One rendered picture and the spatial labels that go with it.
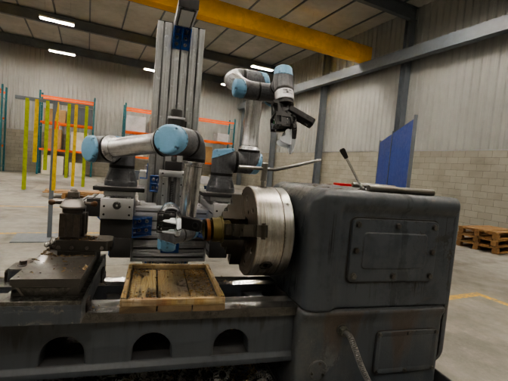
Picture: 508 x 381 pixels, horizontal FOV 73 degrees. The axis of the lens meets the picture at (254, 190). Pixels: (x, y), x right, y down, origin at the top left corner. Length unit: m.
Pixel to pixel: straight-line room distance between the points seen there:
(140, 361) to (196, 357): 0.16
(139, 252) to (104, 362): 0.73
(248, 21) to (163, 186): 11.26
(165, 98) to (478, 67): 11.71
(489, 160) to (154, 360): 11.53
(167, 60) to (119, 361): 1.44
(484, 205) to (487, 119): 2.56
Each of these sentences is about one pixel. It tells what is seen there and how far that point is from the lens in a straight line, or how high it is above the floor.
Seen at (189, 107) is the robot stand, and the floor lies 1.60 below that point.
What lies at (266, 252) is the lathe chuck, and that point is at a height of 1.04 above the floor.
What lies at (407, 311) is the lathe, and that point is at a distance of 1.36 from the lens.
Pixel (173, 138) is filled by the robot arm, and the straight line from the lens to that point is 1.36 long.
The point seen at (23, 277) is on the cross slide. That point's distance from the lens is 1.09.
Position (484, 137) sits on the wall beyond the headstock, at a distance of 12.39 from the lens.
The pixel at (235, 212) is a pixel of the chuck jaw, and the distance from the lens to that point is 1.24.
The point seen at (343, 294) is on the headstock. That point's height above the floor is 0.92.
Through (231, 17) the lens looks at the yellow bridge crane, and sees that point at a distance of 12.64.
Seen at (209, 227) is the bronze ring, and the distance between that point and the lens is 1.17.
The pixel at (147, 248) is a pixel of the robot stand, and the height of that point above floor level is 0.87.
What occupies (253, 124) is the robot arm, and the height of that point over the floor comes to 1.53.
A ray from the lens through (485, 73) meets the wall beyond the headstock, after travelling 12.81.
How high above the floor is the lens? 1.30
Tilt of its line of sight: 4 degrees down
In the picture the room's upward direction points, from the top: 5 degrees clockwise
